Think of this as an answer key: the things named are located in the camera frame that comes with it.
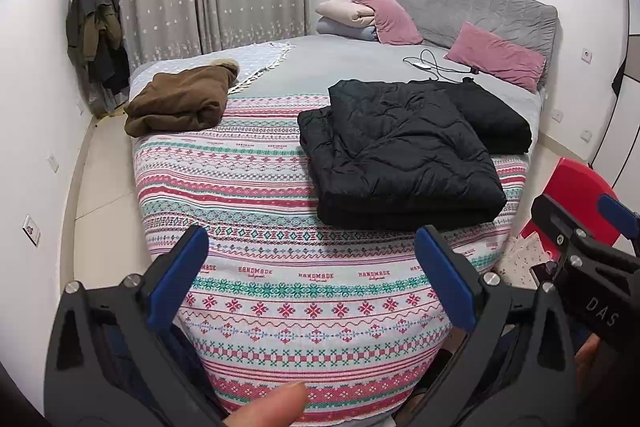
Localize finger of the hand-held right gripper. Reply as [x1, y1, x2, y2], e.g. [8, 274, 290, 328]
[597, 194, 640, 258]
[530, 193, 601, 268]

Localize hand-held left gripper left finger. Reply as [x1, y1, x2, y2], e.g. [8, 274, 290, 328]
[44, 224, 226, 427]

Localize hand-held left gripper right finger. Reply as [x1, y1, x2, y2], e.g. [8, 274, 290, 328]
[395, 225, 581, 427]

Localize black quilted jacket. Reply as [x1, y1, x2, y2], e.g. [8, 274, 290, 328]
[297, 79, 508, 232]

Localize hanging dark clothes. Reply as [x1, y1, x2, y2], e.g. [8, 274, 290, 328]
[66, 0, 132, 118]

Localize person's right hand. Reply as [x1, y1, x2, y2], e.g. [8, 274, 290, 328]
[574, 332, 601, 390]

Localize person's left hand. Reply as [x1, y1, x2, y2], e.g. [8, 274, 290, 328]
[222, 381, 310, 427]

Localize red plastic chair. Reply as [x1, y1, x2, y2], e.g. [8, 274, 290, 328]
[520, 157, 640, 258]

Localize floral cloth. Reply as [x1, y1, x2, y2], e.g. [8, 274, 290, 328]
[497, 234, 556, 285]

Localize black folded garment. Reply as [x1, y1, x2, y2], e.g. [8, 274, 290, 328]
[410, 77, 532, 155]

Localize patterned knit blanket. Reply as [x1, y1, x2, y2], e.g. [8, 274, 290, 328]
[131, 94, 531, 423]

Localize pink pillow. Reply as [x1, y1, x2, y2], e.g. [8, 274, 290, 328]
[346, 0, 425, 46]
[444, 22, 547, 94]

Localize brown coat with fur trim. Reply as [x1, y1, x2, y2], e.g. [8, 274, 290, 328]
[123, 59, 241, 138]

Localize white fringed throw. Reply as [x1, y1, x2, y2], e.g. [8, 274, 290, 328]
[200, 41, 297, 95]

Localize grey padded headboard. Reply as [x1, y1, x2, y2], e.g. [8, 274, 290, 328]
[365, 0, 558, 80]

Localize bed with grey sheet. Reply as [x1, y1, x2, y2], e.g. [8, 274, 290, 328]
[127, 32, 546, 158]

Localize grey folded pillow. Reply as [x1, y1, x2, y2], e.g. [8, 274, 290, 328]
[316, 17, 379, 42]

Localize beige folded blanket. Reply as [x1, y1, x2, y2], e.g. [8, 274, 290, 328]
[315, 0, 376, 28]

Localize charging cable with adapter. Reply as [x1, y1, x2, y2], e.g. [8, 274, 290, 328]
[402, 49, 481, 82]

